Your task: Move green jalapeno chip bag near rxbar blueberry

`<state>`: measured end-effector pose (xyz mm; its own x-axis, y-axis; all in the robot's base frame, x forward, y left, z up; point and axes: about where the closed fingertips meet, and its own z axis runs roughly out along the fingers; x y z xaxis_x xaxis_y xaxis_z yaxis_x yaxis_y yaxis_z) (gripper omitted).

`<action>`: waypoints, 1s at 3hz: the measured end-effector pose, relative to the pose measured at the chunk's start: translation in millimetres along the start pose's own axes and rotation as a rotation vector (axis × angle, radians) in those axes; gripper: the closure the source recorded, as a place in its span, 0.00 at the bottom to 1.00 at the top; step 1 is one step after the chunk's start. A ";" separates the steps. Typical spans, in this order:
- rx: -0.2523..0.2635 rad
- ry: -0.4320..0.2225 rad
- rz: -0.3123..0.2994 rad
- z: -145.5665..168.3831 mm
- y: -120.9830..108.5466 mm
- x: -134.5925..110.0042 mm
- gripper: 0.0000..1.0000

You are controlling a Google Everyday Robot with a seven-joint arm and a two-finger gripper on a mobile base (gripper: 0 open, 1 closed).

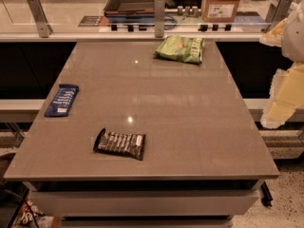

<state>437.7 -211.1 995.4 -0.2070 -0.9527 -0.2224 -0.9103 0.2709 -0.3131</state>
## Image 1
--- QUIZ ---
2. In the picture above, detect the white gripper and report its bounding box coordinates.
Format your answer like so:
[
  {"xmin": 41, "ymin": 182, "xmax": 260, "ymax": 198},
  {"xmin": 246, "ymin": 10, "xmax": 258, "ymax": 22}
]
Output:
[{"xmin": 259, "ymin": 0, "xmax": 304, "ymax": 129}]

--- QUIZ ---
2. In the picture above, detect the green jalapeno chip bag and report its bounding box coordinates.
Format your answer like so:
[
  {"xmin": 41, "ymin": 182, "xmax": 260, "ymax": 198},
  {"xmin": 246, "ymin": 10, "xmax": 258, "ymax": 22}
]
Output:
[{"xmin": 155, "ymin": 35, "xmax": 204, "ymax": 65}]

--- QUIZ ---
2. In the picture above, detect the blue rxbar blueberry bar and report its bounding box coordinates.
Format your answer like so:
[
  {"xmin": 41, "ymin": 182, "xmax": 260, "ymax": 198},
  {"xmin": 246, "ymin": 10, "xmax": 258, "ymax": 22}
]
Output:
[{"xmin": 44, "ymin": 84, "xmax": 79, "ymax": 117}]

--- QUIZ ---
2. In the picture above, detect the snack bag under table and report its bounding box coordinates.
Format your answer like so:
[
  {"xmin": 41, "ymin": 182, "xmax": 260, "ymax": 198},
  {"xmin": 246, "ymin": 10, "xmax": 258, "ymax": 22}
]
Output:
[{"xmin": 12, "ymin": 200, "xmax": 54, "ymax": 228}]

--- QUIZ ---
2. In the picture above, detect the glass barrier panel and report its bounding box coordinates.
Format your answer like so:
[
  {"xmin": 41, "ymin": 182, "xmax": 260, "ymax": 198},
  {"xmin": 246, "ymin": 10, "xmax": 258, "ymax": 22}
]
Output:
[{"xmin": 0, "ymin": 0, "xmax": 304, "ymax": 35}]

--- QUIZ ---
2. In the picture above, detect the cardboard box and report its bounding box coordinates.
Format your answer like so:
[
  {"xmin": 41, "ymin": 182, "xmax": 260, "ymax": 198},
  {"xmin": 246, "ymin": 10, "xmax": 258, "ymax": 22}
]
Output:
[{"xmin": 201, "ymin": 0, "xmax": 240, "ymax": 22}]

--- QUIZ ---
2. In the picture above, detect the black caster wheel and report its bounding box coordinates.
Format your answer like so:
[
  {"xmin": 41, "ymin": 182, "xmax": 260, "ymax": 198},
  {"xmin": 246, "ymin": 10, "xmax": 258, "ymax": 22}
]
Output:
[{"xmin": 260, "ymin": 182, "xmax": 273, "ymax": 207}]

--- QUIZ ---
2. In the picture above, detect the orange-rimmed grey tray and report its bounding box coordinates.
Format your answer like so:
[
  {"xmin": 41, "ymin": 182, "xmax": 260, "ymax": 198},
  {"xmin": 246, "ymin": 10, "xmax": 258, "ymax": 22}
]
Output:
[{"xmin": 104, "ymin": 0, "xmax": 154, "ymax": 15}]

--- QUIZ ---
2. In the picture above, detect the black snack bar wrapper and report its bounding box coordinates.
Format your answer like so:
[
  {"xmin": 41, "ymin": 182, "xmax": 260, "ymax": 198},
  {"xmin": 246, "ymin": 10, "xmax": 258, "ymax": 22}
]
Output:
[{"xmin": 93, "ymin": 128, "xmax": 145, "ymax": 161}]

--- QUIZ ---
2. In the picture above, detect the right metal glass bracket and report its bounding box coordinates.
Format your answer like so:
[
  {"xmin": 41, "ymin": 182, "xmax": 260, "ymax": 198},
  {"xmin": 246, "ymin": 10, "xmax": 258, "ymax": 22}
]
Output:
[{"xmin": 262, "ymin": 0, "xmax": 293, "ymax": 32}]

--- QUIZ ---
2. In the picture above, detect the metal glass bracket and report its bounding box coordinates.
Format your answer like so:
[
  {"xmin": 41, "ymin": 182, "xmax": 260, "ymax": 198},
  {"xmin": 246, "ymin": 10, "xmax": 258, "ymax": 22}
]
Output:
[
  {"xmin": 154, "ymin": 0, "xmax": 165, "ymax": 38},
  {"xmin": 262, "ymin": 0, "xmax": 293, "ymax": 32},
  {"xmin": 27, "ymin": 0, "xmax": 52, "ymax": 38}
]

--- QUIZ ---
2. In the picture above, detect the middle metal glass bracket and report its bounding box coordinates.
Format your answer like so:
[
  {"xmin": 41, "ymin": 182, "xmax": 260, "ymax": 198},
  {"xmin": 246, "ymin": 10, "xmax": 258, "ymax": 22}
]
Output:
[{"xmin": 154, "ymin": 0, "xmax": 165, "ymax": 38}]

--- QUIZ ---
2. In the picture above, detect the left metal glass bracket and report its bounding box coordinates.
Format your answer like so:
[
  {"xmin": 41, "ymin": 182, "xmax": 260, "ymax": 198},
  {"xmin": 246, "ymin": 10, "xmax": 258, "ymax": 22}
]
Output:
[{"xmin": 27, "ymin": 0, "xmax": 52, "ymax": 38}]

